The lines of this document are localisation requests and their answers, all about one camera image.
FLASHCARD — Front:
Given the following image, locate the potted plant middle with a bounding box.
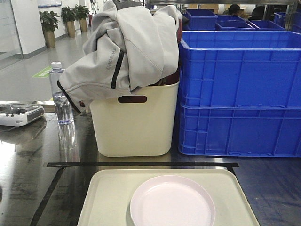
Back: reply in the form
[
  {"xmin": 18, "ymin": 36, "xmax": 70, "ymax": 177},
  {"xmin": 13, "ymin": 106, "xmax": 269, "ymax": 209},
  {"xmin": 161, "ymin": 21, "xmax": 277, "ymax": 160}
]
[{"xmin": 61, "ymin": 6, "xmax": 76, "ymax": 38}]

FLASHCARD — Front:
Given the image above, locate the clear water bottle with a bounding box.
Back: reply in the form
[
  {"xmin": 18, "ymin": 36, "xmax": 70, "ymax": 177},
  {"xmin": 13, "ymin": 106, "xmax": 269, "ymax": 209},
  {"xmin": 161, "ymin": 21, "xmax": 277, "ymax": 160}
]
[{"xmin": 48, "ymin": 61, "xmax": 75, "ymax": 125}]

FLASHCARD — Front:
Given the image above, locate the blue bin background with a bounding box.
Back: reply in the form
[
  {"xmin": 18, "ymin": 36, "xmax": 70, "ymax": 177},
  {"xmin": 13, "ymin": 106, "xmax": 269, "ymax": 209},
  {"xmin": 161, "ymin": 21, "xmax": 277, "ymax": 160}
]
[
  {"xmin": 247, "ymin": 20, "xmax": 285, "ymax": 31},
  {"xmin": 215, "ymin": 15, "xmax": 255, "ymax": 31},
  {"xmin": 184, "ymin": 9, "xmax": 218, "ymax": 31}
]

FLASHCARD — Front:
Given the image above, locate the potted plant far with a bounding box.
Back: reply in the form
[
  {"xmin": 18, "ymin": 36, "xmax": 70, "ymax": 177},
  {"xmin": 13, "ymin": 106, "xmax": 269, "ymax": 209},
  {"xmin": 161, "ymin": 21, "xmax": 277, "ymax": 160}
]
[{"xmin": 74, "ymin": 5, "xmax": 89, "ymax": 32}]

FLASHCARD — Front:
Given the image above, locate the blue bin background right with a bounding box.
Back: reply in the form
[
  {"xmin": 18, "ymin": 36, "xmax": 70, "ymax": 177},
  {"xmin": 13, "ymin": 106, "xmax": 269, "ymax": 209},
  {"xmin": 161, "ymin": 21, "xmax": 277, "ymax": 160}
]
[{"xmin": 247, "ymin": 20, "xmax": 285, "ymax": 31}]

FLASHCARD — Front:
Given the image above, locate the potted plant near left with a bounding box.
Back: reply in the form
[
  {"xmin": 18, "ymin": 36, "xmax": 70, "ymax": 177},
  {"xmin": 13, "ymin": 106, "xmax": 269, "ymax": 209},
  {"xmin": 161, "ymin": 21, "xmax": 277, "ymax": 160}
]
[{"xmin": 40, "ymin": 11, "xmax": 59, "ymax": 48}]

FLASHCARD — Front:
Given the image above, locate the cream serving tray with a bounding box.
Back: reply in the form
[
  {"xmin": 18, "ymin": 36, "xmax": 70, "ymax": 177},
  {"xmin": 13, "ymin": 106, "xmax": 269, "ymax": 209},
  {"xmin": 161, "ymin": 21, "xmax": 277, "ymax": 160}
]
[{"xmin": 78, "ymin": 169, "xmax": 258, "ymax": 226}]

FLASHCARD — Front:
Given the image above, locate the person in background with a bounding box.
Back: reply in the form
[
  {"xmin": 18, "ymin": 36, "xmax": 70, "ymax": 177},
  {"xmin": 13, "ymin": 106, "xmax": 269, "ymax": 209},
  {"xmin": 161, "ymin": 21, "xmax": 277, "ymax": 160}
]
[{"xmin": 223, "ymin": 4, "xmax": 240, "ymax": 16}]

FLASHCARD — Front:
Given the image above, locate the white remote controller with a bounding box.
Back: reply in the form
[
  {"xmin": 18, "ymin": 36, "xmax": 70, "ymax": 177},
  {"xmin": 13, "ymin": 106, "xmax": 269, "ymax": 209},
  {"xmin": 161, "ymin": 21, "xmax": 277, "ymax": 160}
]
[{"xmin": 0, "ymin": 103, "xmax": 45, "ymax": 127}]

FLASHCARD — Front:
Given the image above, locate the blue bin background middle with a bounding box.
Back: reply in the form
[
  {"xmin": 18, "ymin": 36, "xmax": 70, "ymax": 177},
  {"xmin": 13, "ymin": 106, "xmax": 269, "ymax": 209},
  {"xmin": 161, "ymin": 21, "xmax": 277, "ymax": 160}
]
[{"xmin": 215, "ymin": 15, "xmax": 255, "ymax": 31}]

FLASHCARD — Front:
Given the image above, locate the grey jacket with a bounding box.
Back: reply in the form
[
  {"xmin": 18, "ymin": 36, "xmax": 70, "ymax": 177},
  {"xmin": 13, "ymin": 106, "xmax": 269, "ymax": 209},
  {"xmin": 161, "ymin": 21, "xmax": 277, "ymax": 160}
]
[{"xmin": 57, "ymin": 0, "xmax": 183, "ymax": 113}]

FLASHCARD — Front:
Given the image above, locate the large blue crate bottom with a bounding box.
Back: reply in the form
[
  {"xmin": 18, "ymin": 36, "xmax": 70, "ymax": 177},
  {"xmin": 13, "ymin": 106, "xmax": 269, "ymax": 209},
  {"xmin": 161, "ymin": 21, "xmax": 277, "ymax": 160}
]
[{"xmin": 178, "ymin": 105, "xmax": 301, "ymax": 158}]

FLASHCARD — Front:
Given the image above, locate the large blue crate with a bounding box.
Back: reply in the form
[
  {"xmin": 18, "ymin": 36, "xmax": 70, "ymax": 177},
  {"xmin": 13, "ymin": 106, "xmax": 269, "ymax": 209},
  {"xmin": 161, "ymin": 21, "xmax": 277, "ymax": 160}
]
[
  {"xmin": 178, "ymin": 105, "xmax": 301, "ymax": 158},
  {"xmin": 179, "ymin": 31, "xmax": 301, "ymax": 108}
]

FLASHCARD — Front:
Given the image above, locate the blue bin background left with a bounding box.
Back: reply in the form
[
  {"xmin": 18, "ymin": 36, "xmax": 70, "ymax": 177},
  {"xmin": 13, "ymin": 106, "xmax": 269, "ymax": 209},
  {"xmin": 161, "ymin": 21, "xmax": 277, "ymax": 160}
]
[{"xmin": 184, "ymin": 9, "xmax": 218, "ymax": 31}]

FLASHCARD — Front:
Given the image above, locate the potted plant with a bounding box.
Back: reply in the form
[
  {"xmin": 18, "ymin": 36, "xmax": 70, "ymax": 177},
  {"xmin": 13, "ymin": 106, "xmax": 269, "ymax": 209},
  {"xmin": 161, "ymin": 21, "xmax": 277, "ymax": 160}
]
[
  {"xmin": 74, "ymin": 5, "xmax": 89, "ymax": 32},
  {"xmin": 61, "ymin": 6, "xmax": 76, "ymax": 38},
  {"xmin": 40, "ymin": 11, "xmax": 59, "ymax": 48}
]

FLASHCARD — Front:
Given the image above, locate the pink plate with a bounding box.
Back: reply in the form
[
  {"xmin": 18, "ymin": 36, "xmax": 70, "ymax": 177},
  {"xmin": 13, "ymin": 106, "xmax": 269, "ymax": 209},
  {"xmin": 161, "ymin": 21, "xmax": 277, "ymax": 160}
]
[{"xmin": 129, "ymin": 175, "xmax": 216, "ymax": 226}]

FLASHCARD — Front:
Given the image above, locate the cream plastic basket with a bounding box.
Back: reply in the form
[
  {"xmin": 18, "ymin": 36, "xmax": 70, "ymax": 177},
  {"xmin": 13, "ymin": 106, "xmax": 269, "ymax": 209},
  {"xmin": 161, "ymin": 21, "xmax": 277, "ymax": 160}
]
[{"xmin": 90, "ymin": 83, "xmax": 179, "ymax": 157}]

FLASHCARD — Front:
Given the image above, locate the large blue crate top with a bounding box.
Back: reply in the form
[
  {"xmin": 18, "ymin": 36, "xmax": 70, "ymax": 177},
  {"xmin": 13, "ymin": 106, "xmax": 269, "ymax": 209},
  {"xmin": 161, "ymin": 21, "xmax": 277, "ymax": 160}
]
[{"xmin": 179, "ymin": 31, "xmax": 301, "ymax": 108}]

